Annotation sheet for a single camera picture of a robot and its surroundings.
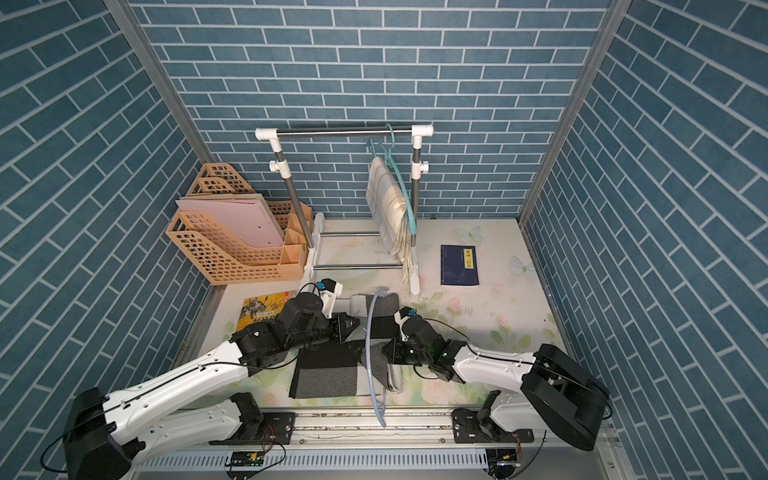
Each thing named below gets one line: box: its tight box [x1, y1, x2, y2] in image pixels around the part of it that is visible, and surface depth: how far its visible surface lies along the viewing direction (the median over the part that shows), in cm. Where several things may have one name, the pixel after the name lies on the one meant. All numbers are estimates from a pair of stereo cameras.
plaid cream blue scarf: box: [366, 156, 417, 282], surface depth 88 cm
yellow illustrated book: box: [236, 292, 291, 332], surface depth 96 cm
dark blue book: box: [440, 244, 479, 287], surface depth 107 cm
